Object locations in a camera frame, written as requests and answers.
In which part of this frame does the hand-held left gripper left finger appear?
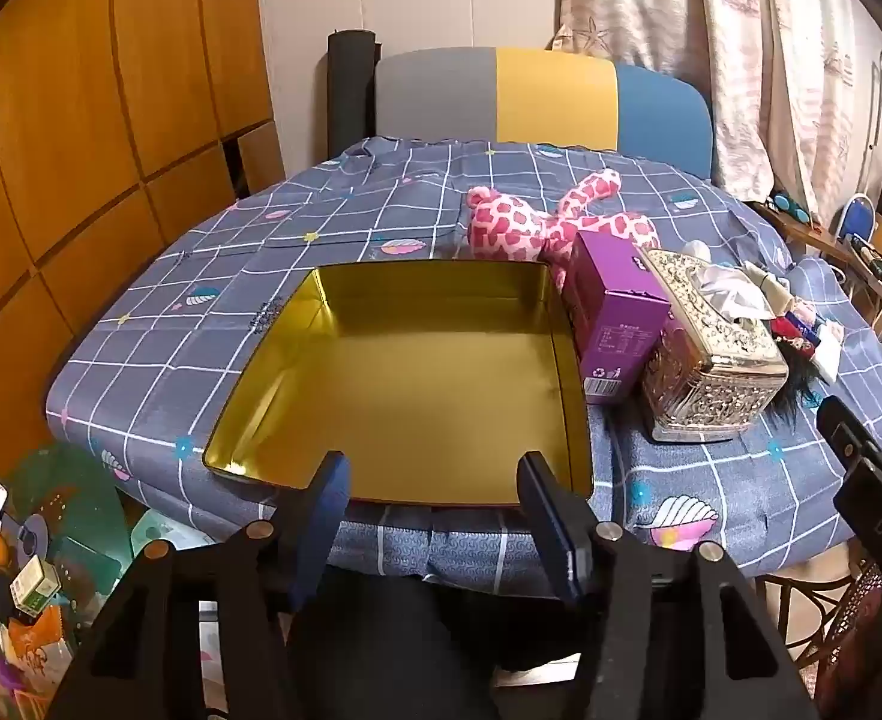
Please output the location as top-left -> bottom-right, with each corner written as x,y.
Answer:
47,450 -> 352,720

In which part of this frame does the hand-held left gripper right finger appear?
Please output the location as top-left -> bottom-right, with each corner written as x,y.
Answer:
516,451 -> 821,720

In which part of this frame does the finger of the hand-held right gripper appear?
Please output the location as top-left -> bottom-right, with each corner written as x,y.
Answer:
817,395 -> 882,473

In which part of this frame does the black wig with coloured beads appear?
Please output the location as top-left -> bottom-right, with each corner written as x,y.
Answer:
775,337 -> 824,410

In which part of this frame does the gold metal tray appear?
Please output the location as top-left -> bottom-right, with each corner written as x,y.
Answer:
202,262 -> 593,505

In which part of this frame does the brown metal chair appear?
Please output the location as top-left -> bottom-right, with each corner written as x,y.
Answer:
754,562 -> 882,698

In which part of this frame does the silver ornate tissue box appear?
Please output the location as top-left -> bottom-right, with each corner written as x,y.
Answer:
640,247 -> 789,443

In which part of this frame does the small blue chair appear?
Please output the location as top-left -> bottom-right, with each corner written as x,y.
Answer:
831,193 -> 878,241

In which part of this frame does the grey checked printed tablecloth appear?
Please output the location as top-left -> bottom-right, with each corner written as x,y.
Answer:
45,136 -> 882,593

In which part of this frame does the purple cardboard box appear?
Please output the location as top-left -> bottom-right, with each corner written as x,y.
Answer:
561,231 -> 673,407

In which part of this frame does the blue round gadget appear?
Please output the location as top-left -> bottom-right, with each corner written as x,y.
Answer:
767,187 -> 817,224

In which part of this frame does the green floor mat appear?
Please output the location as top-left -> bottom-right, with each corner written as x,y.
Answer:
6,442 -> 134,563

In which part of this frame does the small green white box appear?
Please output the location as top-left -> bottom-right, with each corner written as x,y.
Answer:
10,556 -> 61,612

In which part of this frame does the pink spotted plush giraffe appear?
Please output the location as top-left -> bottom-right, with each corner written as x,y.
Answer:
465,169 -> 641,290

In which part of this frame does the pale printed curtain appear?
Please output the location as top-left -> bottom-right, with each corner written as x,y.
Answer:
553,0 -> 873,222

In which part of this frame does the black rolled mat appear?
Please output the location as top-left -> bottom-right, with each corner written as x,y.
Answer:
326,30 -> 378,166

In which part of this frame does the grey yellow blue chair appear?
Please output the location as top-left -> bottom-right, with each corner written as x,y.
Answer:
373,47 -> 714,177

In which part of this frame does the wooden wardrobe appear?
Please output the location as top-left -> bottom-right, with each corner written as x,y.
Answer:
0,0 -> 286,481

